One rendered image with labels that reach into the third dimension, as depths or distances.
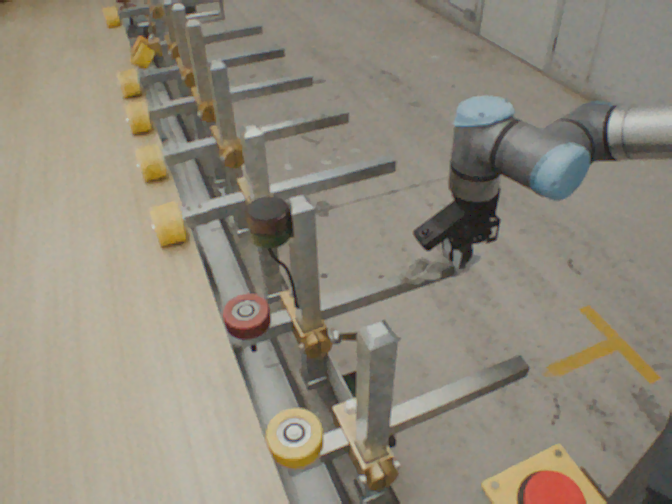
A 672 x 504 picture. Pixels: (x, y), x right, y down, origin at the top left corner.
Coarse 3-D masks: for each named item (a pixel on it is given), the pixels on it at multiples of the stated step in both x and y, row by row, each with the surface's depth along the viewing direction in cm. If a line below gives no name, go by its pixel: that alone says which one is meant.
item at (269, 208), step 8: (256, 200) 75; (264, 200) 75; (272, 200) 75; (280, 200) 75; (248, 208) 74; (256, 208) 74; (264, 208) 74; (272, 208) 74; (280, 208) 74; (256, 216) 72; (264, 216) 72; (272, 216) 72; (280, 216) 73; (288, 240) 79; (272, 256) 79; (280, 264) 81; (288, 272) 82; (296, 296) 87; (296, 304) 87
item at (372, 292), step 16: (400, 272) 103; (448, 272) 104; (352, 288) 100; (368, 288) 100; (384, 288) 100; (400, 288) 101; (416, 288) 103; (336, 304) 97; (352, 304) 98; (368, 304) 100; (272, 320) 94; (288, 320) 94; (272, 336) 95
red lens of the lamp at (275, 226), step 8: (288, 208) 74; (248, 216) 73; (288, 216) 74; (248, 224) 74; (256, 224) 72; (264, 224) 72; (272, 224) 72; (280, 224) 73; (288, 224) 75; (256, 232) 73; (264, 232) 73; (272, 232) 73
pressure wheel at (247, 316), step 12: (240, 300) 92; (252, 300) 92; (264, 300) 92; (228, 312) 90; (240, 312) 90; (252, 312) 90; (264, 312) 90; (228, 324) 88; (240, 324) 88; (252, 324) 88; (264, 324) 89; (240, 336) 89; (252, 336) 89; (252, 348) 96
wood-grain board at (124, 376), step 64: (64, 0) 246; (0, 64) 184; (64, 64) 180; (128, 64) 177; (0, 128) 145; (64, 128) 143; (128, 128) 142; (0, 192) 120; (64, 192) 119; (128, 192) 119; (0, 256) 103; (64, 256) 103; (128, 256) 102; (192, 256) 102; (0, 320) 90; (64, 320) 90; (128, 320) 90; (192, 320) 89; (0, 384) 80; (64, 384) 80; (128, 384) 80; (192, 384) 80; (0, 448) 71; (64, 448) 72; (128, 448) 72; (192, 448) 72; (256, 448) 72
